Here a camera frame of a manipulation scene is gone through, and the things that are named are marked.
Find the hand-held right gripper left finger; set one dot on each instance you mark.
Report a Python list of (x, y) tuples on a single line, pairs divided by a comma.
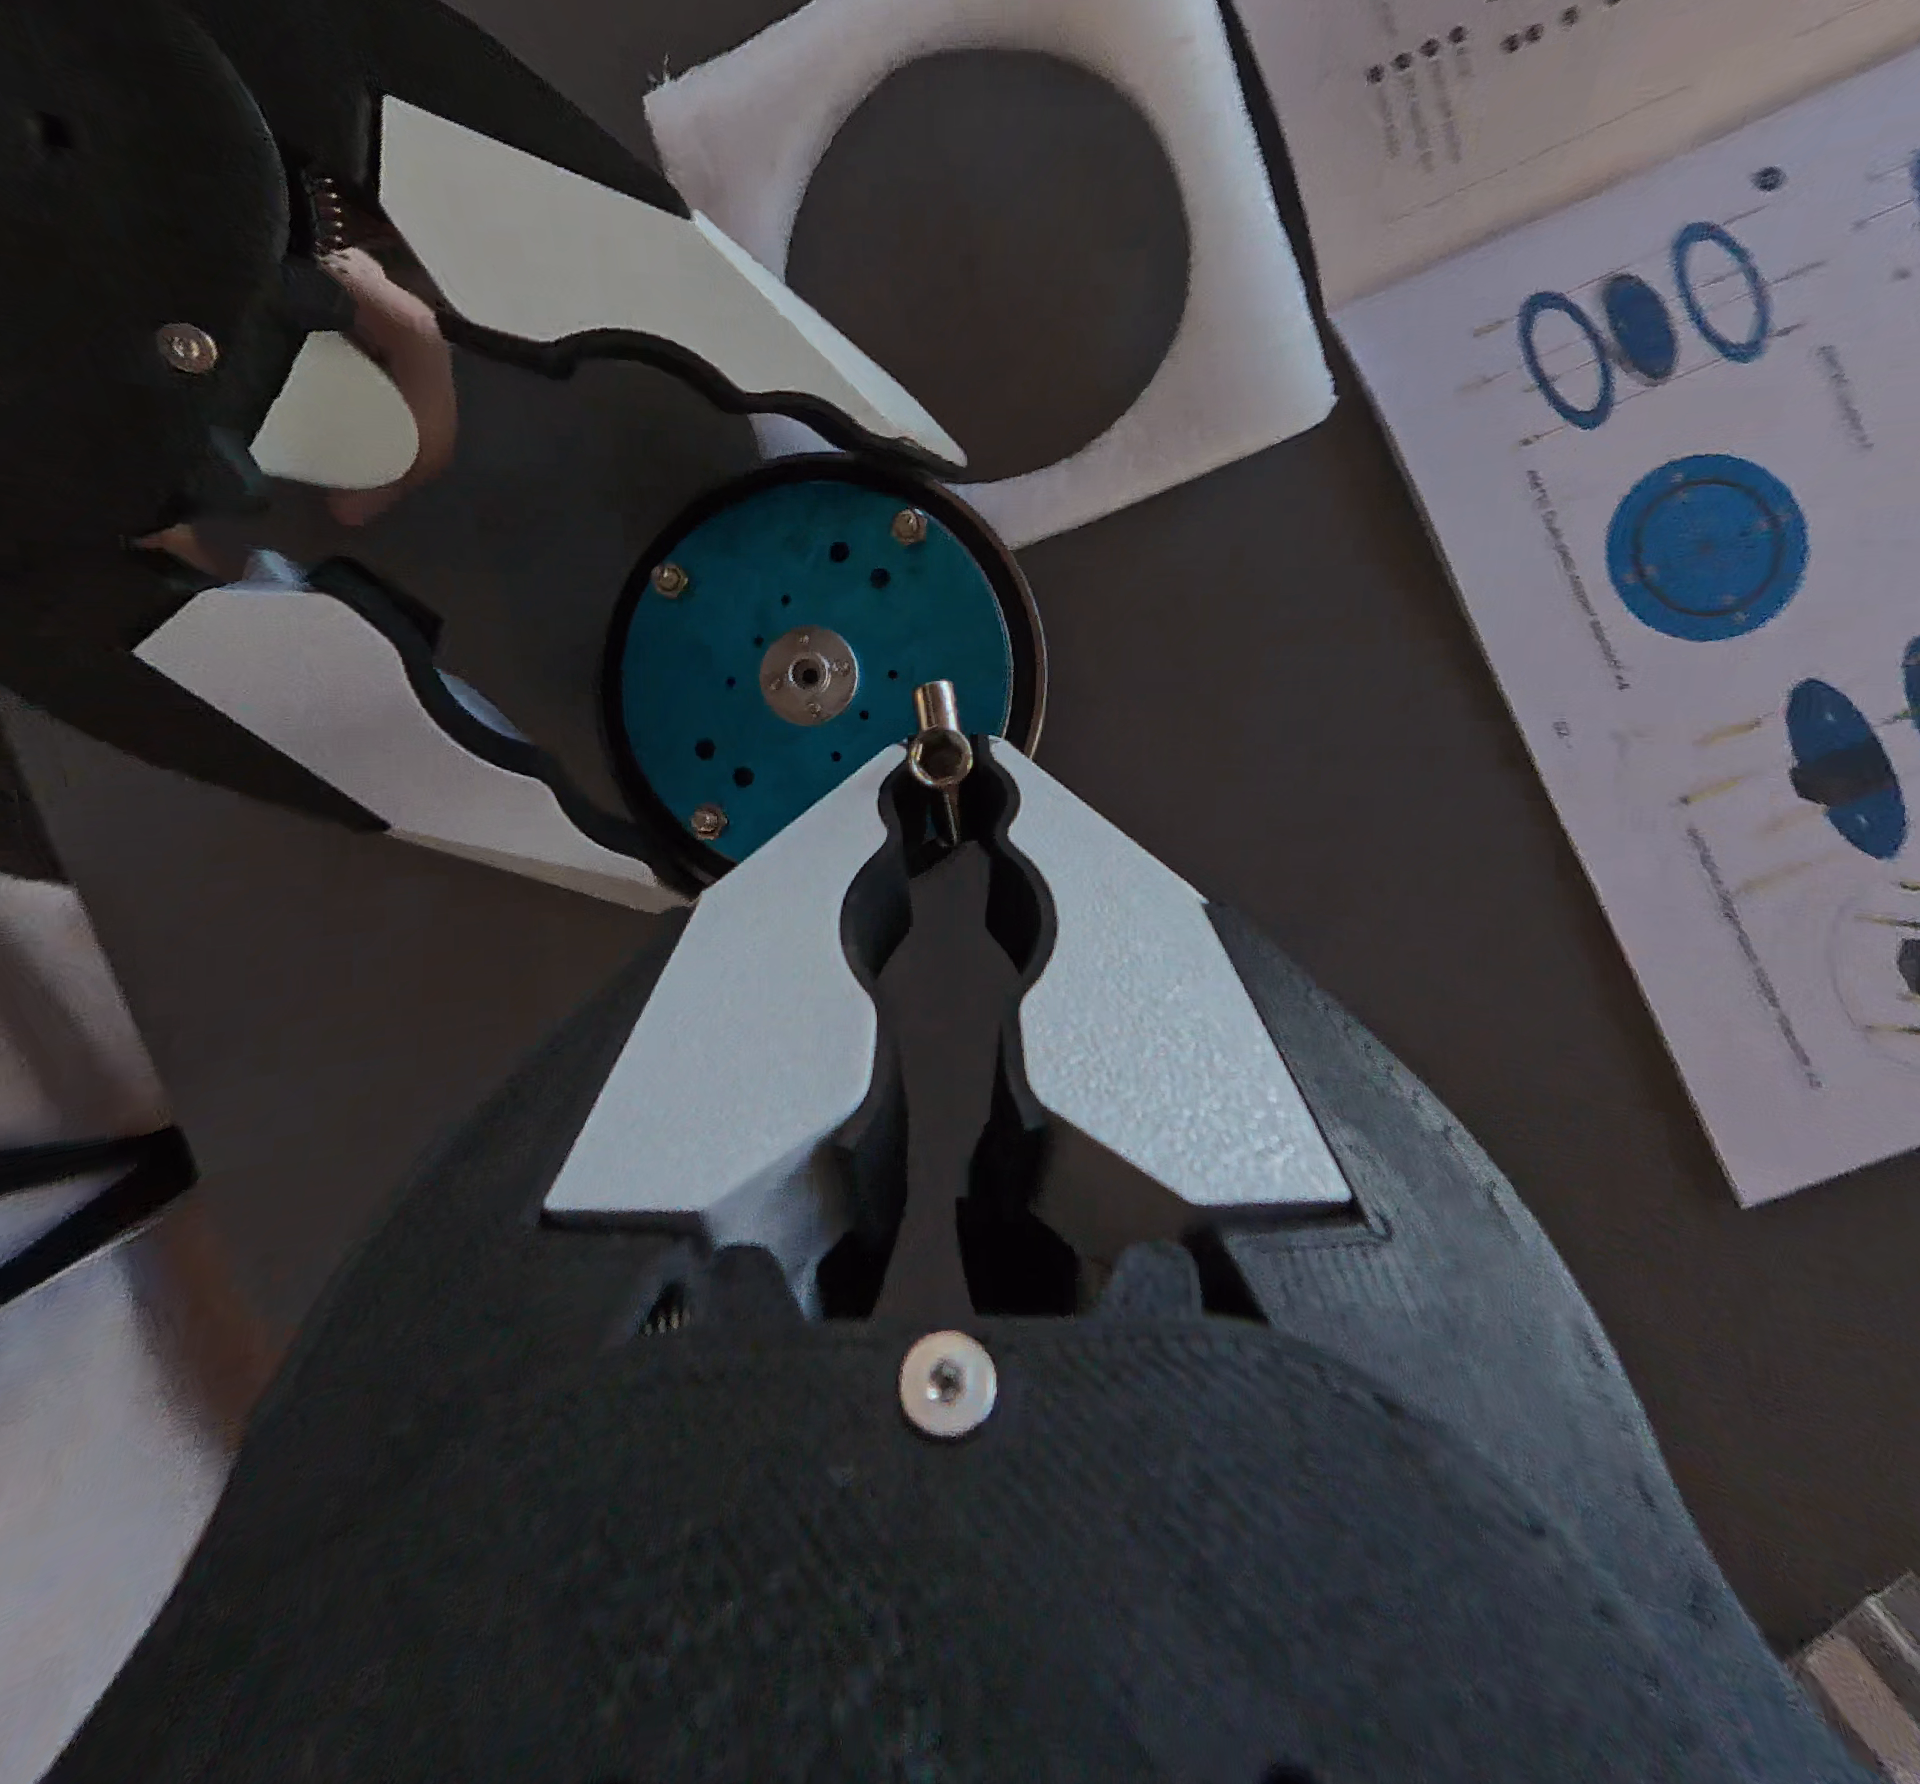
[(736, 1049)]

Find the instruction sheet with blue drawings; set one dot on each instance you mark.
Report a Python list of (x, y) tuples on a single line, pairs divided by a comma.
[(1651, 794)]

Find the instruction sheet with circuit board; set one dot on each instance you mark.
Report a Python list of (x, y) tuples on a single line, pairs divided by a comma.
[(1502, 196)]

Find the white foam sheet with hole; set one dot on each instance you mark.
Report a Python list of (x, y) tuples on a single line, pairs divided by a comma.
[(1267, 360)]

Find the metal cross socket wrench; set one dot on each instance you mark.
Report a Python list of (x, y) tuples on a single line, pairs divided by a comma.
[(940, 765)]

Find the person's white t-shirt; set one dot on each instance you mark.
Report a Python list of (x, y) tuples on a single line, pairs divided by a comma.
[(92, 1517)]

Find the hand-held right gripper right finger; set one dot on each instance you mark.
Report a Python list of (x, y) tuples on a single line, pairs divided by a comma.
[(1172, 1049)]

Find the person's left hand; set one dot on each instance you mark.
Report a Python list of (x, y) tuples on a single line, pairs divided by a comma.
[(435, 419)]

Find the blue disc with black rim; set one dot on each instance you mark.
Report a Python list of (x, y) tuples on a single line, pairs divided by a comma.
[(719, 673)]

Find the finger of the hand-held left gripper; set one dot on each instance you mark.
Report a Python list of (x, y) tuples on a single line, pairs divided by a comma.
[(572, 238), (331, 704)]

